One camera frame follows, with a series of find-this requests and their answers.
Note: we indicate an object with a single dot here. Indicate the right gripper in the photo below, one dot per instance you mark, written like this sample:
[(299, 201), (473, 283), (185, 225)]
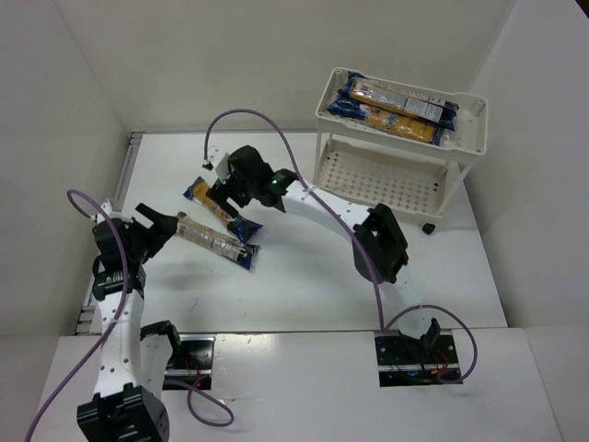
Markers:
[(228, 188)]

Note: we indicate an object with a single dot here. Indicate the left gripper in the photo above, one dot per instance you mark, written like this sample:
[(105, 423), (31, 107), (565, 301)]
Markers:
[(142, 226)]

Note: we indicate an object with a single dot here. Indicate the pasta bag clear label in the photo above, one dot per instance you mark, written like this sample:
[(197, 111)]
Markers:
[(383, 95)]

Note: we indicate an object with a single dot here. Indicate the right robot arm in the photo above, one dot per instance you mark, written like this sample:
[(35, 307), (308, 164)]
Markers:
[(379, 248)]

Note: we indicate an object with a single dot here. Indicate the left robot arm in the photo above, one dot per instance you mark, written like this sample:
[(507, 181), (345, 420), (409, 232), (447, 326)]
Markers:
[(126, 400)]

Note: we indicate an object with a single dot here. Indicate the white two-tier shelf cart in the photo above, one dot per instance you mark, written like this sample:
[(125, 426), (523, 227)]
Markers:
[(417, 181)]

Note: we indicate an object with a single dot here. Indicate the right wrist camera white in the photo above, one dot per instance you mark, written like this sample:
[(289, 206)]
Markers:
[(217, 161)]

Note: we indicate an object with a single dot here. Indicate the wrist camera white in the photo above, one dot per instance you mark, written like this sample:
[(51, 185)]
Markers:
[(217, 161), (108, 208)]

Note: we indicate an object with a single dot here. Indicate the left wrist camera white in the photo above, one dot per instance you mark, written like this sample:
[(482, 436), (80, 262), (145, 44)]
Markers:
[(108, 208)]

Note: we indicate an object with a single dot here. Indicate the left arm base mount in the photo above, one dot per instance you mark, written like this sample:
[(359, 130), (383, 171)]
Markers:
[(191, 364)]

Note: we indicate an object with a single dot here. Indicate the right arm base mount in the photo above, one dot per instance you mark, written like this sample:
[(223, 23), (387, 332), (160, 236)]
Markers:
[(402, 363)]

